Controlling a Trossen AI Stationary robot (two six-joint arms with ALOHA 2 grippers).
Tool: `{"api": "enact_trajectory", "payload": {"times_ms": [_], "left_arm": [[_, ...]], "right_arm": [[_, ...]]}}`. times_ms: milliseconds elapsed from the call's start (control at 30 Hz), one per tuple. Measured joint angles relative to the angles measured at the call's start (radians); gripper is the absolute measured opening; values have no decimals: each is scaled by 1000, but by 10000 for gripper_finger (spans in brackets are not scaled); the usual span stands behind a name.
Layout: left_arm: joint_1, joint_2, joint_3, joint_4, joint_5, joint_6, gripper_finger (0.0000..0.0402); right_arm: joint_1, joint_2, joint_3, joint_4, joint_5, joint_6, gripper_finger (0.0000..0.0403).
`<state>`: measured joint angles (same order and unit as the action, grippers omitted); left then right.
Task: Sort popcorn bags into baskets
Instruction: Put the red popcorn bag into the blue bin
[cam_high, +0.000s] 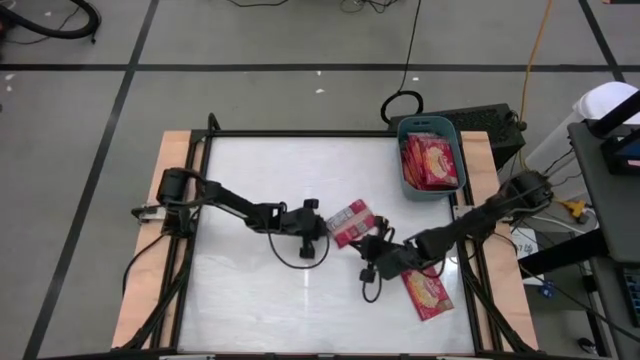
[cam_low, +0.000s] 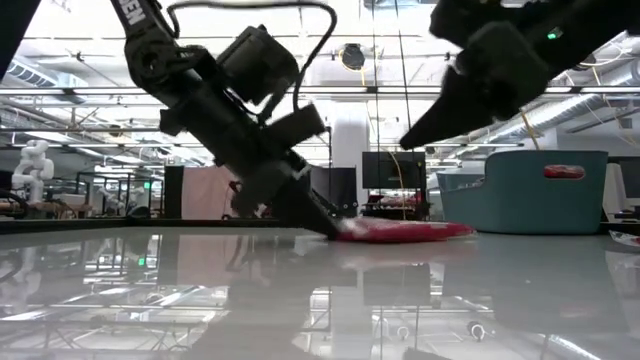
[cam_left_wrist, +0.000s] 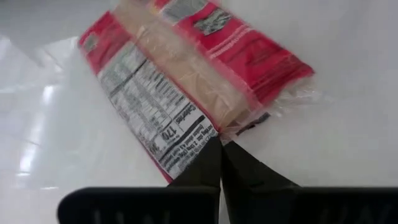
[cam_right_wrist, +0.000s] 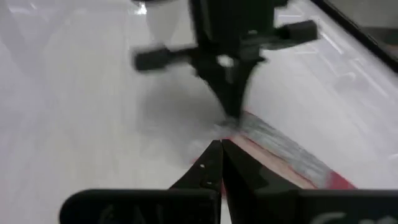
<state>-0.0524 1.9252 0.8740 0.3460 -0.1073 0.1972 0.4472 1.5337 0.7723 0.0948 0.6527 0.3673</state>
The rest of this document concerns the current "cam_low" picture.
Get tall black panel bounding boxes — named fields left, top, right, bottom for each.
left=163, top=165, right=186, bottom=221

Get thin black hanging cable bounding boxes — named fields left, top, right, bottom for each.
left=371, top=0, right=382, bottom=221

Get pink curtain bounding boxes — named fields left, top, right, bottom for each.
left=180, top=164, right=239, bottom=221

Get black power cable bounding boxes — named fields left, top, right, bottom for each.
left=393, top=0, right=417, bottom=151

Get teal plastic basket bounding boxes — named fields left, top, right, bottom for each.
left=436, top=149, right=610, bottom=236

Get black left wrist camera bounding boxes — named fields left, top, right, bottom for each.
left=216, top=24, right=302, bottom=107

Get black ceiling cord reel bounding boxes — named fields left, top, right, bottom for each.
left=339, top=43, right=367, bottom=72

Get black aluminium table frame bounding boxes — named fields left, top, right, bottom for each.
left=0, top=216, right=640, bottom=235

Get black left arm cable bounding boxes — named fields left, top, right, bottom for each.
left=167, top=0, right=340, bottom=114

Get white building column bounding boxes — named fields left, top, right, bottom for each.
left=332, top=102, right=372, bottom=221

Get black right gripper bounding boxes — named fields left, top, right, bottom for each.
left=398, top=19, right=552, bottom=151

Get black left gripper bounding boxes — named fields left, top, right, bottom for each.
left=158, top=83, right=345, bottom=241

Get large white robot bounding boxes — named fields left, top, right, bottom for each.
left=10, top=139, right=56, bottom=205

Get thin yellow cord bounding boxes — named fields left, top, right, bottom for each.
left=387, top=149, right=407, bottom=221

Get yellow extension cord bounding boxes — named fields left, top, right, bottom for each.
left=519, top=110, right=542, bottom=151

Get black desk monitor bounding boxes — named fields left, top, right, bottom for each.
left=607, top=155, right=640, bottom=201

